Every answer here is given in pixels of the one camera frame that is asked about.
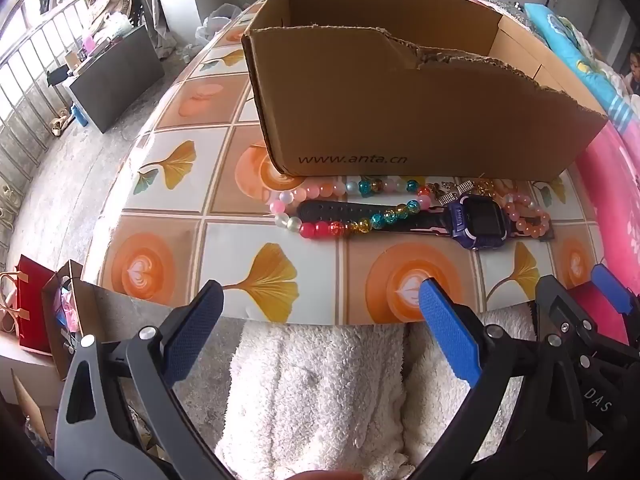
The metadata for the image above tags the dark grey cabinet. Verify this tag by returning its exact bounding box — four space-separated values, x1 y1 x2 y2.
69 24 166 134

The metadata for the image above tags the brown cardboard box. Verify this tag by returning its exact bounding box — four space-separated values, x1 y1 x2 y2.
241 0 608 183

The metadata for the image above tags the grey patterned blanket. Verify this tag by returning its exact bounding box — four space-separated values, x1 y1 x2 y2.
487 0 533 26

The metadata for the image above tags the pink printed blanket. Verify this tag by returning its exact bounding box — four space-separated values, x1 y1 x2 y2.
570 120 640 346

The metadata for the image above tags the purple smartwatch black strap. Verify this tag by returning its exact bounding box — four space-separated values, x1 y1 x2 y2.
297 192 555 254

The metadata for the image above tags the flat cardboard piece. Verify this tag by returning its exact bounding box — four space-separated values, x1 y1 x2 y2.
12 367 56 451

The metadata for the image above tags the blue printed quilt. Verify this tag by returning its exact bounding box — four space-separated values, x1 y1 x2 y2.
522 2 640 133

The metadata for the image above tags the white plastic bag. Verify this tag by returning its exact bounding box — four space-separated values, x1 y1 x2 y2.
195 4 243 43

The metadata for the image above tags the red gift bag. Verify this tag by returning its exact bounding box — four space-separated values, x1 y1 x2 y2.
12 255 58 356

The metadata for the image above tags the white fluffy towel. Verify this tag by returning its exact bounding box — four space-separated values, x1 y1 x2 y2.
215 305 538 480

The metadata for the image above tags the multicolour bead bracelet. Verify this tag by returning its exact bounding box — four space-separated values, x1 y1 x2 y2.
268 175 437 241

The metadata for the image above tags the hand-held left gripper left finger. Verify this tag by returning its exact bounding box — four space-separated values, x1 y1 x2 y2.
54 280 236 480

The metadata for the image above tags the woven basket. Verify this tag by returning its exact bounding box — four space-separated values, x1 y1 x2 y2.
89 0 145 25

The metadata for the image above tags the brown paper bag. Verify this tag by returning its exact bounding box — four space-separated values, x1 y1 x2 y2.
42 260 101 381

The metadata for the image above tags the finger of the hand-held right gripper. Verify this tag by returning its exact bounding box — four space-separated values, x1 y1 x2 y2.
536 274 608 356
591 263 640 351

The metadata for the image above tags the metal window railing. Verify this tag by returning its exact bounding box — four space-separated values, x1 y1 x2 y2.
0 0 101 171

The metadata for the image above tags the pink orange bead bracelet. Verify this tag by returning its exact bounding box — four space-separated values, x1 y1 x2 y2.
500 194 552 238

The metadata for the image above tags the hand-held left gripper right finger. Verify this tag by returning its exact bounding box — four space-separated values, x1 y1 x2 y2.
410 277 591 480

